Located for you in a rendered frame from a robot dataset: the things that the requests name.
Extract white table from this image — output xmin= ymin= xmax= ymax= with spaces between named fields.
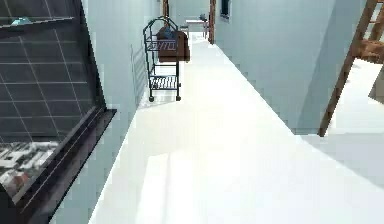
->
xmin=185 ymin=18 xmax=210 ymax=38

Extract large dark framed window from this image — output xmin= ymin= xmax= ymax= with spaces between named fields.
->
xmin=0 ymin=0 xmax=118 ymax=224

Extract black metal wire rack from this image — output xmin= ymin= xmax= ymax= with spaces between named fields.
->
xmin=142 ymin=15 xmax=183 ymax=103

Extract dark framed wall picture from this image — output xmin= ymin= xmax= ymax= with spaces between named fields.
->
xmin=219 ymin=0 xmax=232 ymax=20

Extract brown wooden door frame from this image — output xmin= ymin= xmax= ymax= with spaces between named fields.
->
xmin=208 ymin=0 xmax=217 ymax=45

